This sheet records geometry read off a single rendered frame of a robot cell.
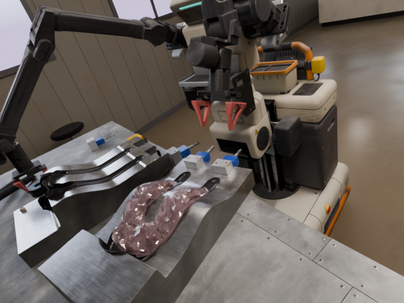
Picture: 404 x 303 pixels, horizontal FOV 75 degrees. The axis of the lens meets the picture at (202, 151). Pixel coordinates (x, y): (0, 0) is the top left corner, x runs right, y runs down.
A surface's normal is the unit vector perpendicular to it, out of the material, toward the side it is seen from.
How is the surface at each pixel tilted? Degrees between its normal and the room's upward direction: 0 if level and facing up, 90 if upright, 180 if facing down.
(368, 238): 0
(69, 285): 0
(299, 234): 0
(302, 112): 90
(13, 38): 90
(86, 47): 90
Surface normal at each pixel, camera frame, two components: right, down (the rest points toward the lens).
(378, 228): -0.26, -0.83
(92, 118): 0.73, 0.16
